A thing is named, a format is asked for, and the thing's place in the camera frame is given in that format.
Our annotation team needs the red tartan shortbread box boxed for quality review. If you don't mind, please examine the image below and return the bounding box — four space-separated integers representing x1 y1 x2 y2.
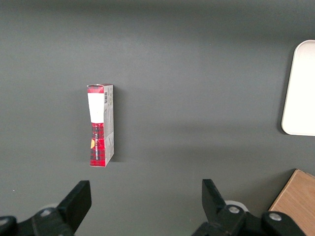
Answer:
86 83 115 168

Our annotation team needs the wooden drawer cabinet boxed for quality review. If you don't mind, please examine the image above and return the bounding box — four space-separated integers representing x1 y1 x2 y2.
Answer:
268 169 315 236

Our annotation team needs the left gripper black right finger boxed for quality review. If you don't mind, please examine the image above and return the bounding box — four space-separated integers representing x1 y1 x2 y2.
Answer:
191 179 306 236

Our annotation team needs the cream rectangular tray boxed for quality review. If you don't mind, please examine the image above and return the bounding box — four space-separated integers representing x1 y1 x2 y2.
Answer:
281 39 315 136

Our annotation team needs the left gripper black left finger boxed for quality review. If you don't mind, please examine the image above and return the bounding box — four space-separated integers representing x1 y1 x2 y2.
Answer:
0 180 92 236

